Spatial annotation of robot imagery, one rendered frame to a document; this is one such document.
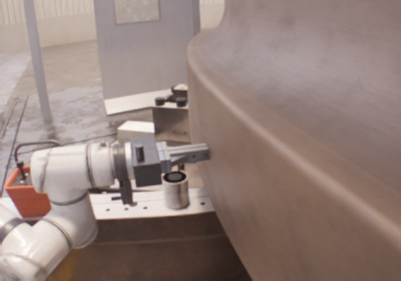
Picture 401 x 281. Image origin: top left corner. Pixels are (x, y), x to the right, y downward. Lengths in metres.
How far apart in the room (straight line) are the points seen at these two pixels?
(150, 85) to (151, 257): 3.27
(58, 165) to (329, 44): 0.51
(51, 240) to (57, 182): 0.11
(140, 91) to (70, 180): 3.57
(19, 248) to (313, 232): 0.48
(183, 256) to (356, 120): 0.83
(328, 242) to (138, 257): 0.84
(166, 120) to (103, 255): 1.06
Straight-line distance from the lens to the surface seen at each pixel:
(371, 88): 0.40
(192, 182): 1.81
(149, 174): 0.58
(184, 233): 1.01
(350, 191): 0.29
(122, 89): 4.08
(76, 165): 0.61
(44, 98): 4.08
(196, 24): 4.33
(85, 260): 1.13
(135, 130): 2.17
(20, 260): 0.60
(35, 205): 1.04
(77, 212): 0.66
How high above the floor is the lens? 1.28
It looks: 23 degrees down
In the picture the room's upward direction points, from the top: 2 degrees counter-clockwise
